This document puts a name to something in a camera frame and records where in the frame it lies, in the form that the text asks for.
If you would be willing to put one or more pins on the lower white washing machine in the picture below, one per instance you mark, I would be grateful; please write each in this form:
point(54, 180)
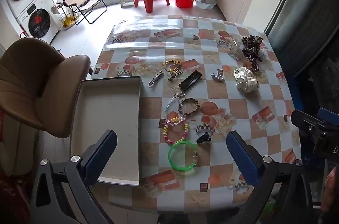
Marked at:
point(36, 21)

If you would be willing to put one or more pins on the yellow item wire rack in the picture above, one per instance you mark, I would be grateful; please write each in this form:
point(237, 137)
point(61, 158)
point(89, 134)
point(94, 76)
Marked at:
point(66, 17)

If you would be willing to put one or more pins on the grey shallow tray box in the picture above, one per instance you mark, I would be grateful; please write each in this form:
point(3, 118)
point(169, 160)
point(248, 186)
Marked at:
point(110, 104)

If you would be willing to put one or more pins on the checkered patterned tablecloth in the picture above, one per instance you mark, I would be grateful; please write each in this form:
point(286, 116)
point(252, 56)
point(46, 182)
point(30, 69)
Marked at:
point(142, 46)

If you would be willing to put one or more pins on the leopard print scrunchie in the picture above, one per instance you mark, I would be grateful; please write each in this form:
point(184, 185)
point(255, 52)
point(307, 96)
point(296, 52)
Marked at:
point(252, 42)

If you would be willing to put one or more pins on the black folding chair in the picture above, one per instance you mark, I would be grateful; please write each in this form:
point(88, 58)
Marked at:
point(82, 9)

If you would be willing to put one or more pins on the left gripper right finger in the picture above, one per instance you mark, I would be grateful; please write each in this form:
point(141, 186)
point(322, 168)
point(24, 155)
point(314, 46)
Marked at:
point(294, 202)

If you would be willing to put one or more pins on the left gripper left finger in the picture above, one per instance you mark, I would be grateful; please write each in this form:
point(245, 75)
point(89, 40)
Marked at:
point(49, 203)

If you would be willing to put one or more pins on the silver bar hair clip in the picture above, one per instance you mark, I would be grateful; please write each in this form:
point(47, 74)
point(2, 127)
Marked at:
point(158, 76)

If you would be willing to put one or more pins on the silver rhinestone small clip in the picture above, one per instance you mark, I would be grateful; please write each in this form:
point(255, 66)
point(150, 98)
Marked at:
point(216, 77)

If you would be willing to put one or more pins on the black small claw clip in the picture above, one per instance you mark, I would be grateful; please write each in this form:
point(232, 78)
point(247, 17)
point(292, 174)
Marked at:
point(204, 137)

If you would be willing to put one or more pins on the white dotted scrunchie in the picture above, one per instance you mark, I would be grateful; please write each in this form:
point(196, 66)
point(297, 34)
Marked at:
point(245, 80)

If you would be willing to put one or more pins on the black wavy hair clip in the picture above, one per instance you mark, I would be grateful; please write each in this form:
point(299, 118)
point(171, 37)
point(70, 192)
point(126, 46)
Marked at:
point(190, 80)

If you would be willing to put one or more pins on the person's right hand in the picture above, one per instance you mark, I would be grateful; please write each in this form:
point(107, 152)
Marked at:
point(329, 191)

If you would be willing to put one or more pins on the green plastic bangle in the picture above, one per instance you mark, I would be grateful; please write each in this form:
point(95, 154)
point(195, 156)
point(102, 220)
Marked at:
point(183, 156)

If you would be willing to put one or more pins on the white enamel basin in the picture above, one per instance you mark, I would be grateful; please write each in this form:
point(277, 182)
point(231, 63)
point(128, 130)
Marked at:
point(207, 5)

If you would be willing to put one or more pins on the clear large claw clip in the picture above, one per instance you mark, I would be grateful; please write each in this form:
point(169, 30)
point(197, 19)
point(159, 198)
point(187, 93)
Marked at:
point(234, 48)

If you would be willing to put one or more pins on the clear bead chain keyring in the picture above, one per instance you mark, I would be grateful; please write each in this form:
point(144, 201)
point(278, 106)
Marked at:
point(175, 100)

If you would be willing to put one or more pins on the gold bunny hair clip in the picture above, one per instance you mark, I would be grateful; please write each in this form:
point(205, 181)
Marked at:
point(174, 73)

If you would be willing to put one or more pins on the brown leather chair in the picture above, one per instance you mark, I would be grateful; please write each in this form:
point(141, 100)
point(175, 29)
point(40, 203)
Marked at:
point(39, 86)

